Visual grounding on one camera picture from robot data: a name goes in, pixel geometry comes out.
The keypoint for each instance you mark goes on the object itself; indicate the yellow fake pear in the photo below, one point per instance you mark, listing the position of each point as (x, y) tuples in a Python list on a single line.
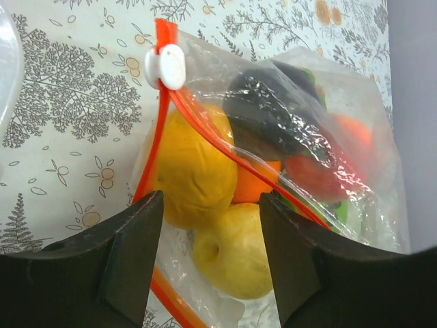
[(231, 253)]

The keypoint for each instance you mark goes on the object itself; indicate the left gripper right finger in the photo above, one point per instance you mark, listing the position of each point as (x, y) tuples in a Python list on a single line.
[(322, 279)]

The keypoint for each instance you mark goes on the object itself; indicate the clear zip top bag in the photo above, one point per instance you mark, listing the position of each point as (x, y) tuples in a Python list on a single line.
[(192, 76)]

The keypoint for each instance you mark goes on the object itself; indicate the fake peach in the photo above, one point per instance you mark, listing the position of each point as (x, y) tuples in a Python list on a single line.
[(343, 177)]

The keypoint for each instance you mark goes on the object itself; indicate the dark fake plum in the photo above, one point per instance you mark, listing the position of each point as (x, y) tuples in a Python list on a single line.
[(268, 109)]

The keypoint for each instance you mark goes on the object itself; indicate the yellow fake lemon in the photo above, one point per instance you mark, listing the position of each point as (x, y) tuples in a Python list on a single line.
[(197, 180)]

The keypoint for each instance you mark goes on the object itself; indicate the orange fake tangerine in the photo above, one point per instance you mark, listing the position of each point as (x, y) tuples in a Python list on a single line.
[(249, 187)]

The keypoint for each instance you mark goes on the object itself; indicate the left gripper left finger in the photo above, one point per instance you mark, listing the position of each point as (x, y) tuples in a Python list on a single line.
[(97, 278)]

